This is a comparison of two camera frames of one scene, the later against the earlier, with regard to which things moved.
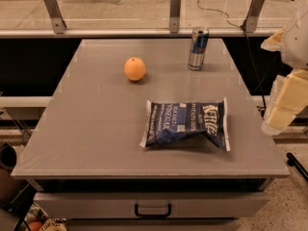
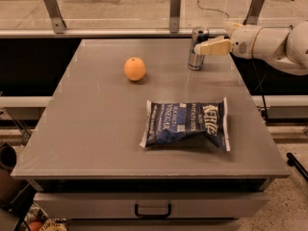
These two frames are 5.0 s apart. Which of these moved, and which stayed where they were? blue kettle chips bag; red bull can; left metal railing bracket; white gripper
Moved: white gripper
Stayed: blue kettle chips bag; left metal railing bracket; red bull can
